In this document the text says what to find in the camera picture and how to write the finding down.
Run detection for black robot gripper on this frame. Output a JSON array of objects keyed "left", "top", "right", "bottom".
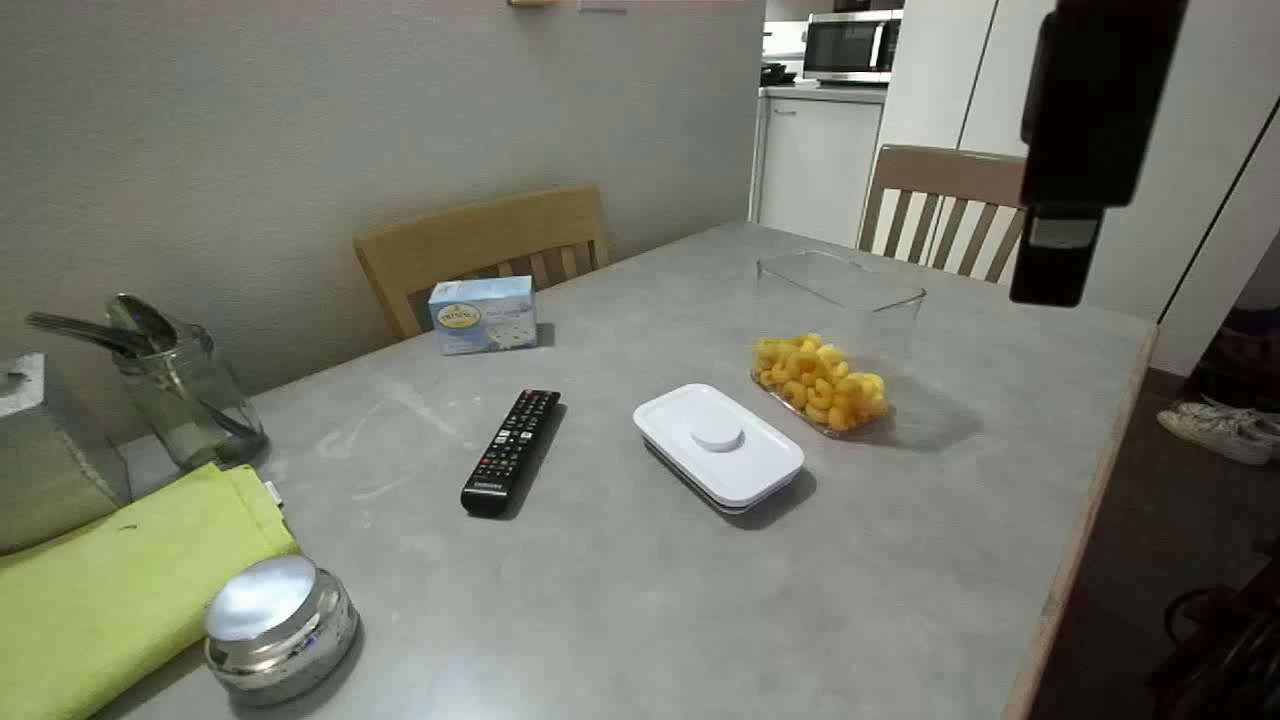
[{"left": 1010, "top": 0, "right": 1191, "bottom": 314}]

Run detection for clear plastic food container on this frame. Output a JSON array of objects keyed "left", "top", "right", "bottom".
[{"left": 750, "top": 243, "right": 931, "bottom": 439}]

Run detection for white rectangular container lid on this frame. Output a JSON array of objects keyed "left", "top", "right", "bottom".
[{"left": 630, "top": 382, "right": 808, "bottom": 520}]

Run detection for wooden chair with slatted backrest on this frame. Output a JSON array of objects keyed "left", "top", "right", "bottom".
[{"left": 857, "top": 141, "right": 1033, "bottom": 291}]

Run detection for dark bag on floor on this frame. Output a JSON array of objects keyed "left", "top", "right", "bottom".
[{"left": 1185, "top": 306, "right": 1280, "bottom": 413}]

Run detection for white shoes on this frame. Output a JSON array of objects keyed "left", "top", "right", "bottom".
[{"left": 1155, "top": 397, "right": 1280, "bottom": 471}]

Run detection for white kitchen cabinet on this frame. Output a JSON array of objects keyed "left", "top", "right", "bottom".
[{"left": 751, "top": 87, "right": 888, "bottom": 253}]

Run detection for yellow snack pieces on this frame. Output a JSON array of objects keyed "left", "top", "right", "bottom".
[{"left": 751, "top": 331, "right": 891, "bottom": 439}]

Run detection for silver microwave oven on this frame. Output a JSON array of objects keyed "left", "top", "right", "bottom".
[{"left": 800, "top": 10, "right": 908, "bottom": 87}]

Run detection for black TV remote control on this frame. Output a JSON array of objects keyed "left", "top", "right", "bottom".
[{"left": 456, "top": 385, "right": 568, "bottom": 520}]

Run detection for small light blue box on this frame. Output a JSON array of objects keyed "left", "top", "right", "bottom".
[{"left": 426, "top": 272, "right": 540, "bottom": 356}]

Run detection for wooden chair with solid backrest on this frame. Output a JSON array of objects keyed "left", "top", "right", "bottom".
[{"left": 354, "top": 179, "right": 616, "bottom": 345}]

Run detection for round silver metal tin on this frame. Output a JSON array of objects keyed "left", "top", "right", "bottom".
[{"left": 200, "top": 551, "right": 366, "bottom": 708}]

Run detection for glass utensil jar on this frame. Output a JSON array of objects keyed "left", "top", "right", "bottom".
[{"left": 113, "top": 322, "right": 274, "bottom": 471}]

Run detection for metal spoon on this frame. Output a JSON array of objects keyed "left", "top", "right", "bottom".
[{"left": 106, "top": 291, "right": 184, "bottom": 359}]

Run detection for lime green cloth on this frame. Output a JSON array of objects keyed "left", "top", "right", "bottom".
[{"left": 0, "top": 459, "right": 302, "bottom": 720}]

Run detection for grey tissue box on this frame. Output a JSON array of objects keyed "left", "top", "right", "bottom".
[{"left": 0, "top": 353, "right": 135, "bottom": 555}]

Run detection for black frame beside table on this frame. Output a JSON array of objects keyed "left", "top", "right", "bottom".
[{"left": 1153, "top": 546, "right": 1280, "bottom": 720}]

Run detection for metal utensil handle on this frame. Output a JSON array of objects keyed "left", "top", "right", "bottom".
[{"left": 23, "top": 310, "right": 150, "bottom": 359}]

